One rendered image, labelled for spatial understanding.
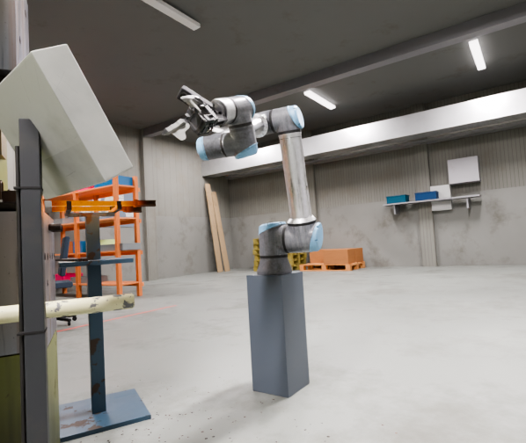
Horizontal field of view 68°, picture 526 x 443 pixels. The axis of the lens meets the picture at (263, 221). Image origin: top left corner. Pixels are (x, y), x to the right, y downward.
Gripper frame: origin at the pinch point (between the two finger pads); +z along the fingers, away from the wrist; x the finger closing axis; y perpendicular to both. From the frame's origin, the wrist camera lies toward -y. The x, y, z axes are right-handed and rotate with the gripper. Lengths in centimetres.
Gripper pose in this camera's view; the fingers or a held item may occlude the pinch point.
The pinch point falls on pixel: (169, 115)
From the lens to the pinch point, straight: 124.0
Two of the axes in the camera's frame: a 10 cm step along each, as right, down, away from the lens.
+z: -5.6, 3.3, -7.6
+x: -5.3, 5.6, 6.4
